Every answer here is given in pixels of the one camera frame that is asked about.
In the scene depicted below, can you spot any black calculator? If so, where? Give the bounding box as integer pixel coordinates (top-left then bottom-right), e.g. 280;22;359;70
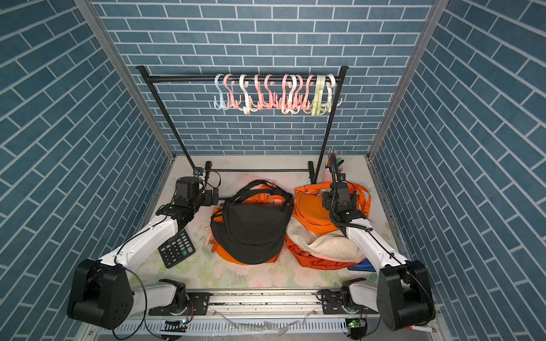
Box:
158;230;196;269

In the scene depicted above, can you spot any white hook left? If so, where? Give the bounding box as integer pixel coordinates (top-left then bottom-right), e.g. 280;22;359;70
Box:
239;74;257;115

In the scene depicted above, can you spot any green hook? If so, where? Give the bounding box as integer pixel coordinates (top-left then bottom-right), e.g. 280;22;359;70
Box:
311;75;326;117

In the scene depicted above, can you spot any white hook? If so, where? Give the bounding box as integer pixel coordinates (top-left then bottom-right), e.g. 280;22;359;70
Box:
239;74;257;115
285;75;298;115

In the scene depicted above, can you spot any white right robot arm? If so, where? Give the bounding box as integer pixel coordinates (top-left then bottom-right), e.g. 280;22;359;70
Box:
323;180;436;331

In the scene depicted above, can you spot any black bag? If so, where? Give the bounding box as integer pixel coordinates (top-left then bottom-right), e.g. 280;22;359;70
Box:
210;178;295;265

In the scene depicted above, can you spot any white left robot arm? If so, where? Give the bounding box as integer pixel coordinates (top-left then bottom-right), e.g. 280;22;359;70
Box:
67;176;218;330

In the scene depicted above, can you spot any black clothes rack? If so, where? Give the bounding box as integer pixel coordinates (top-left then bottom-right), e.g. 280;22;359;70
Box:
135;65;350;201

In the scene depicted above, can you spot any beige bag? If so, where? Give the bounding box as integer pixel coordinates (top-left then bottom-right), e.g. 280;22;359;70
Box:
287;217;366;263

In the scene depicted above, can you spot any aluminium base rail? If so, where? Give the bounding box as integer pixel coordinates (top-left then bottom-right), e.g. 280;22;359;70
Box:
76;288;453;341

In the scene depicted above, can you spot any pink hook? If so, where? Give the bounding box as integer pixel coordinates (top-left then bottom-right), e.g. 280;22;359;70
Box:
277;74;289;115
223;74;240;109
254;75;265;110
301;75;314;111
264;74;277;109
292;75;304;113

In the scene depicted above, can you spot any blue card device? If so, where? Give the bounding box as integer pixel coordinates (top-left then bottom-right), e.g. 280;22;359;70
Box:
348;259;375;272

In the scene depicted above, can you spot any dark orange zip bag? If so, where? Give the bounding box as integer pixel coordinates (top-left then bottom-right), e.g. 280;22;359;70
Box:
210;182;293;265

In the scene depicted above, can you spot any white hook middle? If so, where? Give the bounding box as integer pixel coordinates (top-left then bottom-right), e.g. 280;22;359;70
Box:
285;75;298;115

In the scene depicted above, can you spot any pink metal pen bucket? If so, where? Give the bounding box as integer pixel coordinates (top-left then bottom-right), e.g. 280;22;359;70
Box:
321;149;344;183

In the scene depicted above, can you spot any red white marker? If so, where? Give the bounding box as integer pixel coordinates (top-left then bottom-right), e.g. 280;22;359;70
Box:
407;325;437;333

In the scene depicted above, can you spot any light blue hook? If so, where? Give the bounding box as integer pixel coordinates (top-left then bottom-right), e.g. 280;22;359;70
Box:
213;73;228;110

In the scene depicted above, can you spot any white hook right end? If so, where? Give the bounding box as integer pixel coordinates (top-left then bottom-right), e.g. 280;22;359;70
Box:
325;74;336;112

